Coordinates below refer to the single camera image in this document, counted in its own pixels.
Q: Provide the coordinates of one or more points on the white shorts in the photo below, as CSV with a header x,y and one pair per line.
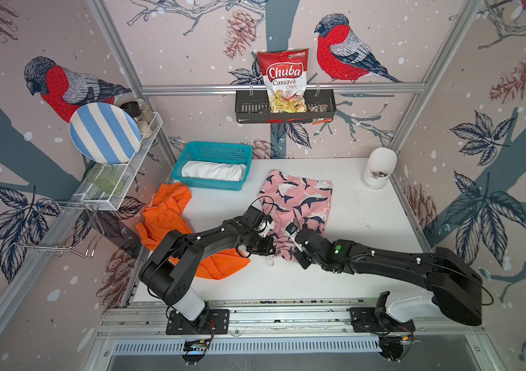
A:
x,y
214,171

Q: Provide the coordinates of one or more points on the red Chuba chips bag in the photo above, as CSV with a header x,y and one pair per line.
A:
x,y
285,78

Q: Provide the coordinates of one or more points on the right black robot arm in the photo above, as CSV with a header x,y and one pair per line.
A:
x,y
447,285

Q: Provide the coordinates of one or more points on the pink patterned garment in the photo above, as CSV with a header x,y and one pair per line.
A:
x,y
291,200

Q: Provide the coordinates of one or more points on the clear spice jar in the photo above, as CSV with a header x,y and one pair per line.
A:
x,y
148,115

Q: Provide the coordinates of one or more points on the green glass cup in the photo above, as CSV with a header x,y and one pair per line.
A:
x,y
106,178

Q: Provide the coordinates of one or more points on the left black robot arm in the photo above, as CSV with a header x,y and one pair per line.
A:
x,y
169,271

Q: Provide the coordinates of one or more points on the white ceramic holder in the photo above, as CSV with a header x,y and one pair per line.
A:
x,y
379,168

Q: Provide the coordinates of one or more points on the dark lid spice jar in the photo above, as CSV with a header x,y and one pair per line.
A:
x,y
133,109

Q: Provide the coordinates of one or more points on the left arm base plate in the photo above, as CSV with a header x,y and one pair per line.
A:
x,y
211,320

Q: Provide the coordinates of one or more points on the blue striped plate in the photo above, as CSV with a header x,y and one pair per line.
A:
x,y
104,133

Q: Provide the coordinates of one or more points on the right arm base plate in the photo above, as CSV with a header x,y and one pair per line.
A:
x,y
364,320

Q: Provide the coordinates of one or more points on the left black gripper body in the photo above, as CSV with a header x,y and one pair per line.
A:
x,y
260,244

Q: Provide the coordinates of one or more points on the teal plastic basket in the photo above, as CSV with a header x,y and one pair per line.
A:
x,y
235,156

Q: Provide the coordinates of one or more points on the black wall shelf basket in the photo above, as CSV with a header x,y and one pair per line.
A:
x,y
254,107

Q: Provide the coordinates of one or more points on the orange garment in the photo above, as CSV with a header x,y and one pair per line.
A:
x,y
164,214

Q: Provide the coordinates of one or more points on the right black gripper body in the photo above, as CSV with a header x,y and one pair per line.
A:
x,y
304,259

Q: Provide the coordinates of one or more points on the aluminium mounting rail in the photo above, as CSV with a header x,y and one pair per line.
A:
x,y
246,319

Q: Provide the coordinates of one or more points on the white wire wall rack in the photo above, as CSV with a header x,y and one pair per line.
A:
x,y
90,215

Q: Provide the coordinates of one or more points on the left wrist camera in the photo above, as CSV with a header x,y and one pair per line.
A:
x,y
267,225

